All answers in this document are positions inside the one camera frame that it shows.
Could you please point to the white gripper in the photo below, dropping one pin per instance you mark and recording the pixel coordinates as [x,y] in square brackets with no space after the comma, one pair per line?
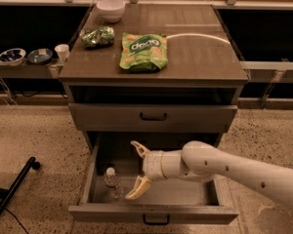
[152,165]

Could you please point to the clear plastic water bottle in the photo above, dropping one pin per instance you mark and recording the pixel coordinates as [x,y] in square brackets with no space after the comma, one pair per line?
[112,181]

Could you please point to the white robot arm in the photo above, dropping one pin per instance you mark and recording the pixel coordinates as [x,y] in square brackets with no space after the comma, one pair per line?
[199,161]

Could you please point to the open middle drawer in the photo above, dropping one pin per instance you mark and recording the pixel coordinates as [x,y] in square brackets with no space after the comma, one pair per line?
[185,202]

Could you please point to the closed top drawer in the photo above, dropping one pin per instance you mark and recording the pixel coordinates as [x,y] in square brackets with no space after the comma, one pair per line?
[125,118]

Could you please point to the grey drawer cabinet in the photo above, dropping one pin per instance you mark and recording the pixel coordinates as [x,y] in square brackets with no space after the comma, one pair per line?
[171,75]

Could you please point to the black stand leg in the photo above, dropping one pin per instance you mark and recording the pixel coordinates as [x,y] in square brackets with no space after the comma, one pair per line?
[7,194]

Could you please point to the green chip bag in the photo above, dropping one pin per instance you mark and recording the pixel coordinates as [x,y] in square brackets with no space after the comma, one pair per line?
[143,53]

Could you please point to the low side shelf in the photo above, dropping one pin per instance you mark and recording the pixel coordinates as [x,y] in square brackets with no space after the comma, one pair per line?
[26,70]

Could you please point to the small green snack bag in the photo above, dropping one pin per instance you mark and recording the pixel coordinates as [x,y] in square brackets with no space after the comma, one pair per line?
[97,37]

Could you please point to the white paper cup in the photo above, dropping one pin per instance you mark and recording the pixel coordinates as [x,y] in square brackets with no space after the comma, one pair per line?
[62,51]

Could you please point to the dark blue bowl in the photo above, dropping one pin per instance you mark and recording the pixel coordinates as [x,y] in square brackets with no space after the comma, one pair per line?
[40,56]

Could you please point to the white bowl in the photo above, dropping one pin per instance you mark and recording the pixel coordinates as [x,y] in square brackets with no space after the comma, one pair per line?
[111,10]

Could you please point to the blue patterned bowl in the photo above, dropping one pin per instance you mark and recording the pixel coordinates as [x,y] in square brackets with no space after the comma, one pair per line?
[13,57]

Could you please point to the black top drawer handle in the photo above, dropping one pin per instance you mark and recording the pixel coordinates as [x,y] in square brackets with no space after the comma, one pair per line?
[145,117]

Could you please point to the black drawer handle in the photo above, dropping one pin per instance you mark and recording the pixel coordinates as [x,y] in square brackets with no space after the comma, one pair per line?
[156,219]
[145,117]

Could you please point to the black middle drawer handle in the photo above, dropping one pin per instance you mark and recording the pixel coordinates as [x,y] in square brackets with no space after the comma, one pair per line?
[156,219]

